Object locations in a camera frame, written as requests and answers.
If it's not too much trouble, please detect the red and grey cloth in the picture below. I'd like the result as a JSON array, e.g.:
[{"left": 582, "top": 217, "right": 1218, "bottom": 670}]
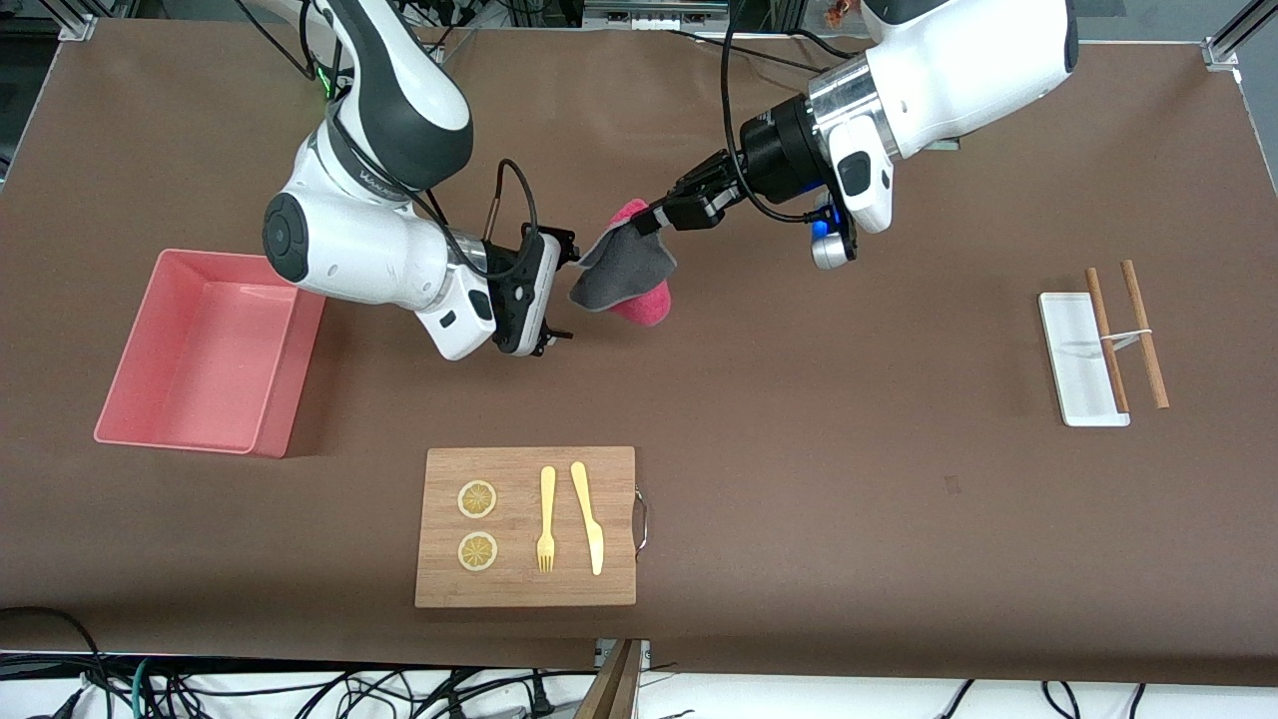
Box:
[{"left": 569, "top": 199, "right": 678, "bottom": 329}]

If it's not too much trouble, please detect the yellow plastic fork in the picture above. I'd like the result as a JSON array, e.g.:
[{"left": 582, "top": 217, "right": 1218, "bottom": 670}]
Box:
[{"left": 536, "top": 465, "right": 557, "bottom": 574}]

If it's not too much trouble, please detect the yellow plastic knife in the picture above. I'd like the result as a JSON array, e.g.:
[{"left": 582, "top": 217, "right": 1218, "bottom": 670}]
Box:
[{"left": 570, "top": 460, "right": 605, "bottom": 577}]

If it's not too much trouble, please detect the grey metal power strip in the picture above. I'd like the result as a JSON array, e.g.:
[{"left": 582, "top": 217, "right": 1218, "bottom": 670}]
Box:
[{"left": 582, "top": 0, "right": 732, "bottom": 33}]

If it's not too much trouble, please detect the bamboo cutting board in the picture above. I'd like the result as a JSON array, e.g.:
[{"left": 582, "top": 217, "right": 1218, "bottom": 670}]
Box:
[{"left": 414, "top": 446, "right": 638, "bottom": 609}]

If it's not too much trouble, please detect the brown wooden beam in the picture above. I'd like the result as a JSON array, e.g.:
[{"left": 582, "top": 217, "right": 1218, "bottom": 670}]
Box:
[{"left": 574, "top": 639, "right": 642, "bottom": 719}]

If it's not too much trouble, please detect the pink plastic bin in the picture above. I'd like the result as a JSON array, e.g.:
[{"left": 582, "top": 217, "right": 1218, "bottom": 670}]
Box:
[{"left": 93, "top": 249, "right": 327, "bottom": 459}]

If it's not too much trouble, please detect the white rectangular tray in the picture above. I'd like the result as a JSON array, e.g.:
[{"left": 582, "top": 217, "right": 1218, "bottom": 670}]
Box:
[{"left": 1038, "top": 292, "right": 1132, "bottom": 428}]

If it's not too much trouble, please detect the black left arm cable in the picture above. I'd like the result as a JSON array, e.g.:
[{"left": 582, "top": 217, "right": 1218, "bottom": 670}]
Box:
[{"left": 719, "top": 0, "right": 815, "bottom": 225}]

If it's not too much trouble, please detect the long black table cable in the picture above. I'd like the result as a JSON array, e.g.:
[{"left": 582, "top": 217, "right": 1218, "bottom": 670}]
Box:
[{"left": 664, "top": 28, "right": 830, "bottom": 76}]

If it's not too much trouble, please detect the short black table cable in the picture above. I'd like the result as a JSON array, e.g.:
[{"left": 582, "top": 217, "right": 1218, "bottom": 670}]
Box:
[{"left": 794, "top": 28, "right": 852, "bottom": 61}]

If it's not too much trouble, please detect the small metal bracket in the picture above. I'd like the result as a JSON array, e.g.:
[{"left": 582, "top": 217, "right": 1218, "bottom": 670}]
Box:
[{"left": 595, "top": 639, "right": 652, "bottom": 672}]

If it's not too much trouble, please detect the aluminium frame profile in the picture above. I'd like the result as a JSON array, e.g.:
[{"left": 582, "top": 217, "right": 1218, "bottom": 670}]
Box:
[
  {"left": 58, "top": 0, "right": 141, "bottom": 43},
  {"left": 1203, "top": 0, "right": 1278, "bottom": 69}
]

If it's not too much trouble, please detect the black looped floor cable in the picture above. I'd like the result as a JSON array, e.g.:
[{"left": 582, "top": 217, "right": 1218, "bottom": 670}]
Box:
[{"left": 0, "top": 606, "right": 106, "bottom": 719}]

